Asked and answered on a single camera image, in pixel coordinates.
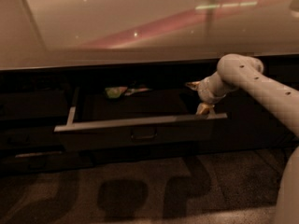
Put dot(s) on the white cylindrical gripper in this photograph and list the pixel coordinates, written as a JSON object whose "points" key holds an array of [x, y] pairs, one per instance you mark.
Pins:
{"points": [[205, 91]]}

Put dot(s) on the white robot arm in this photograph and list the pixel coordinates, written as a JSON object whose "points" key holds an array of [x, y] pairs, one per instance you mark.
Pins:
{"points": [[235, 72]]}

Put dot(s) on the dark drawer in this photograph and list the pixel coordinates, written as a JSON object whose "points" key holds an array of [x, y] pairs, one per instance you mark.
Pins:
{"points": [[43, 162], [141, 119], [138, 153], [28, 137], [32, 105]]}

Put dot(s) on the green packet in drawer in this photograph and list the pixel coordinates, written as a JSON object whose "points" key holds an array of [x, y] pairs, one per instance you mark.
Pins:
{"points": [[117, 92]]}

